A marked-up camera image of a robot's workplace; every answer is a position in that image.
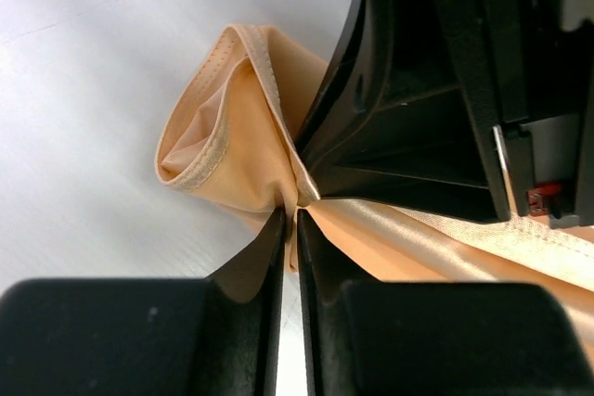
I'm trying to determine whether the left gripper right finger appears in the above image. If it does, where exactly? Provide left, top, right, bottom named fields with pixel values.
left=296, top=211, right=593, bottom=395

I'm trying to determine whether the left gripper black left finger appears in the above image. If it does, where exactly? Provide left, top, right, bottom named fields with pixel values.
left=1, top=210, right=286, bottom=395

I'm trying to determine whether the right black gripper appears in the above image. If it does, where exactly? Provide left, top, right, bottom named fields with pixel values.
left=301, top=0, right=593, bottom=226

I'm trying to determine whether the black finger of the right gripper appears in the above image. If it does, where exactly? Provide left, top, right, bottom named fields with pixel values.
left=296, top=0, right=394, bottom=153

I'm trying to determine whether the peach satin napkin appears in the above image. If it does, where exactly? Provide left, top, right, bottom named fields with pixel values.
left=151, top=22, right=594, bottom=313

